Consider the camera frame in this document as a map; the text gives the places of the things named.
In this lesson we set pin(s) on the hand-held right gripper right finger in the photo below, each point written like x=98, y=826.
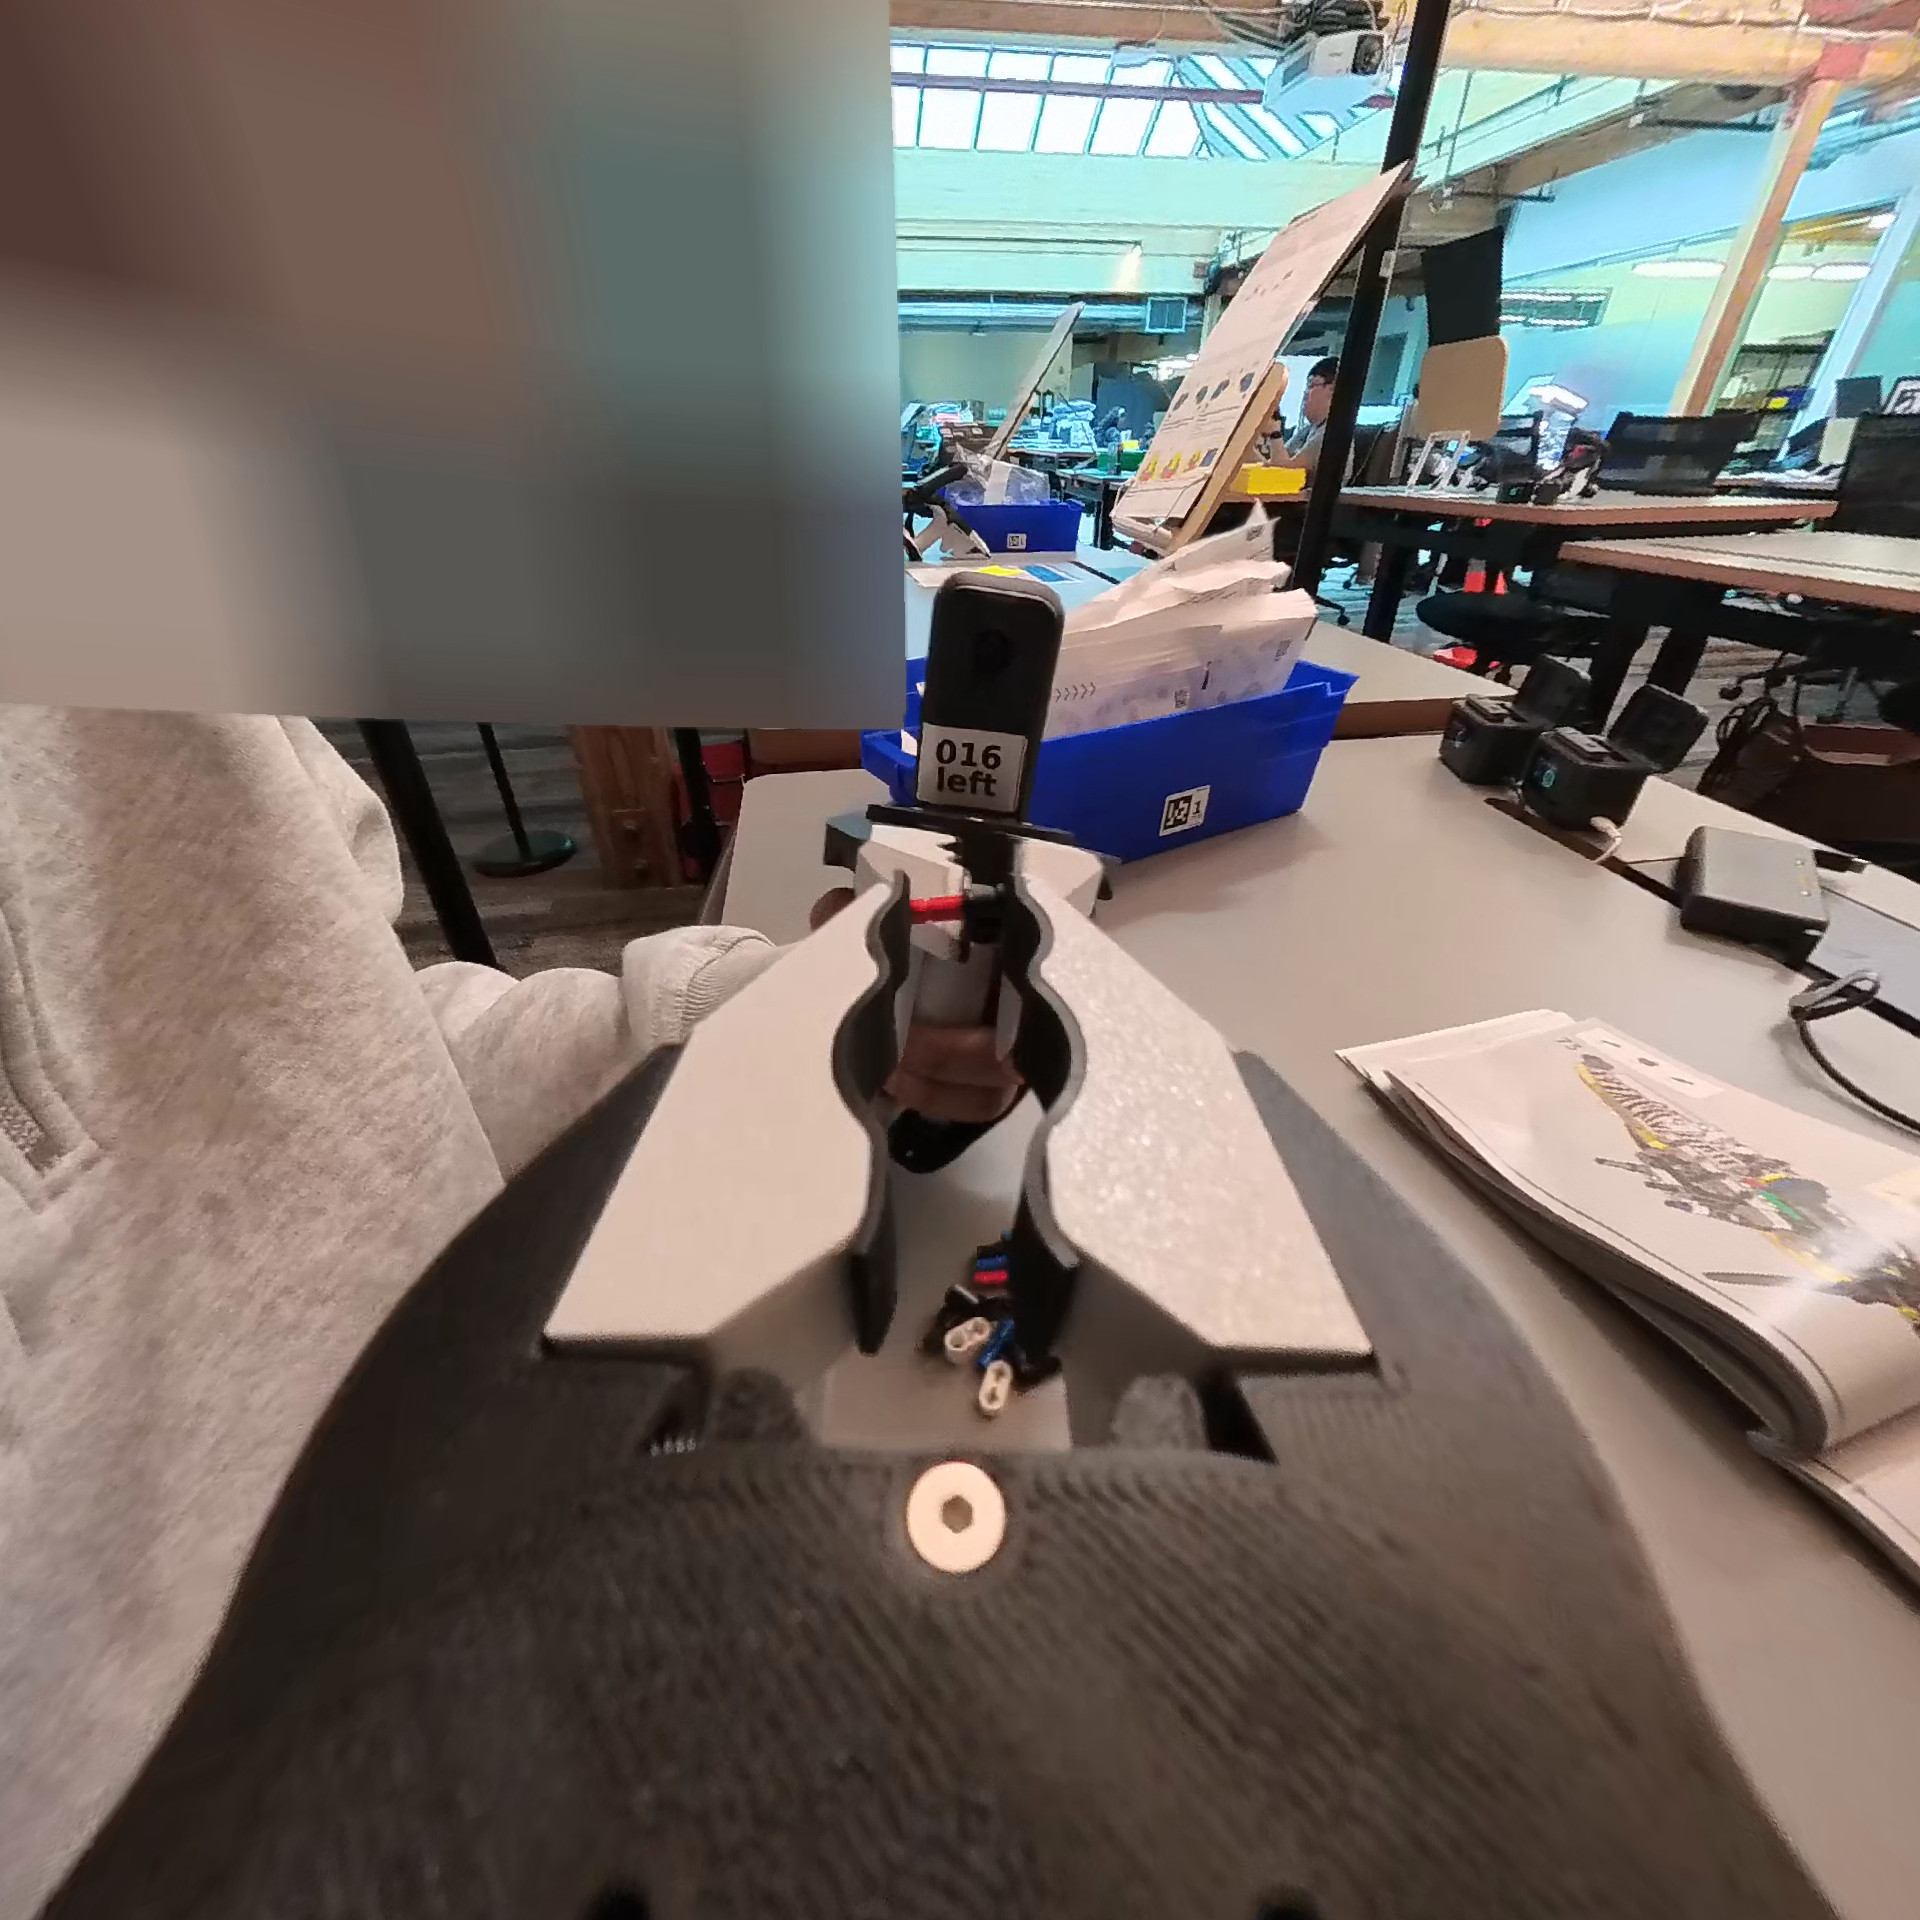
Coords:
x=1185, y=1171

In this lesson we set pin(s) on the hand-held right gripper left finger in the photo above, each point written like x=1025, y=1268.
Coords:
x=735, y=1171

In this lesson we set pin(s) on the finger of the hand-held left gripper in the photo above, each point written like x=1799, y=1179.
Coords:
x=909, y=862
x=1069, y=875

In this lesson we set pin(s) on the person's left forearm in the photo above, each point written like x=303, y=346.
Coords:
x=600, y=1005

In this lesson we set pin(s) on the pile of small lego pieces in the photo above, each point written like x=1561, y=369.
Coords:
x=968, y=1334

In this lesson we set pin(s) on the lego instruction booklet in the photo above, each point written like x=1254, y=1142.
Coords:
x=1621, y=1171

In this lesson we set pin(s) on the person's left hand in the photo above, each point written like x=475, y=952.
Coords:
x=945, y=1068

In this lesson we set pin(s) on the small blue bin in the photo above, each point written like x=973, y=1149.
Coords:
x=1034, y=528

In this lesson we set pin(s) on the bundle of white printed bags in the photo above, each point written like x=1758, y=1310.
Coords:
x=1171, y=645

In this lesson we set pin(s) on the blue plastic bin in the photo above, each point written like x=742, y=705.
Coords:
x=1230, y=764

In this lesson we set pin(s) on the yellow plastic bin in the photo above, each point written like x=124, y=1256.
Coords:
x=1269, y=480

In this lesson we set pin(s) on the dark round stand base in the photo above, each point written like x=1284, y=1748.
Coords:
x=524, y=853

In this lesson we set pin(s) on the cardboard display board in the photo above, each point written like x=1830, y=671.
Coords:
x=1275, y=330

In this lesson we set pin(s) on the black office chair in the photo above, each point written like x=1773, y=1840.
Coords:
x=1484, y=615

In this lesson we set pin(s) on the black vertical pole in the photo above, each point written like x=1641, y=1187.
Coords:
x=1359, y=301

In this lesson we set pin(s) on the wooden desk divider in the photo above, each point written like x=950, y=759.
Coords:
x=1463, y=383

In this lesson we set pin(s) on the person's grey hooded sweater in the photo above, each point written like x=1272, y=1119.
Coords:
x=181, y=1125

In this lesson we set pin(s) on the wooden office table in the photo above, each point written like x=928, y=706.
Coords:
x=1575, y=511
x=1770, y=562

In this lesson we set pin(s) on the black power adapter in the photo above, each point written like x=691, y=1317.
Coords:
x=1749, y=879

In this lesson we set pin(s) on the white ceiling projector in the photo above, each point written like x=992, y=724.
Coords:
x=1328, y=69

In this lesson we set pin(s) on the black bag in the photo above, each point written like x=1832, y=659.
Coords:
x=1762, y=759

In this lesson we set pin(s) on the black laptop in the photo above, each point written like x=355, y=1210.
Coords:
x=1672, y=451

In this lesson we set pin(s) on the black flat device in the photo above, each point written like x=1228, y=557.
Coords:
x=1874, y=952

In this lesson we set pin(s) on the brown cardboard box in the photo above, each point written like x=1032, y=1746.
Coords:
x=1869, y=789

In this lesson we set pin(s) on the black monitor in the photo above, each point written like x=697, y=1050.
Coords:
x=1882, y=473

